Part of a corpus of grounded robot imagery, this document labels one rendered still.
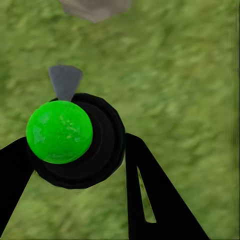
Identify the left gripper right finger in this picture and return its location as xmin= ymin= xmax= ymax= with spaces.
xmin=125 ymin=133 xmax=210 ymax=240

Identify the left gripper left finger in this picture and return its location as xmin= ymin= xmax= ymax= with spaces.
xmin=0 ymin=136 xmax=35 ymax=237

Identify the pesticide atomizer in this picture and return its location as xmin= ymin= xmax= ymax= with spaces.
xmin=26 ymin=64 xmax=126 ymax=190

